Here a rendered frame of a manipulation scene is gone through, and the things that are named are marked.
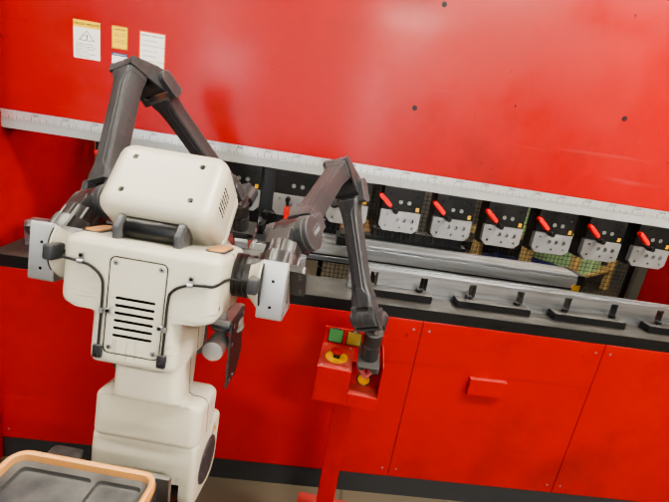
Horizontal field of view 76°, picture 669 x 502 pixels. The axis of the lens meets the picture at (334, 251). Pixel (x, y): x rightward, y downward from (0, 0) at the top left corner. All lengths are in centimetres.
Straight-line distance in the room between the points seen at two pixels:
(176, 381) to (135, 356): 12
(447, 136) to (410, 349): 80
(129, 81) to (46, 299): 95
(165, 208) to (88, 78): 101
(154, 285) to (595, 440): 191
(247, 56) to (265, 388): 122
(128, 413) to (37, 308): 97
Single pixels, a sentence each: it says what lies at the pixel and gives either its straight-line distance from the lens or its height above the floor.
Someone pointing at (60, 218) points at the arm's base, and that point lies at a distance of 99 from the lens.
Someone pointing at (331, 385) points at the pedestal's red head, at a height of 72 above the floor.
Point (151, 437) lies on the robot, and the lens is 101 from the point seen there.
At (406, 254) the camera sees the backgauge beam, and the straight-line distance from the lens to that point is 197.
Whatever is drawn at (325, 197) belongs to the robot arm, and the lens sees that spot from 105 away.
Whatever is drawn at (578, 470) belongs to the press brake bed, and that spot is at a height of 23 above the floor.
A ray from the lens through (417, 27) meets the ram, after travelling 162.
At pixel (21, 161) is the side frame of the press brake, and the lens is 201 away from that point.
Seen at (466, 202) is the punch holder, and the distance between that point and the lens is 168.
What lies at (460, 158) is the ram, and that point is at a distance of 165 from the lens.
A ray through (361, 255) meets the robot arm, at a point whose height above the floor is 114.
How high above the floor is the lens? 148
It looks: 16 degrees down
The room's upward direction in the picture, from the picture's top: 9 degrees clockwise
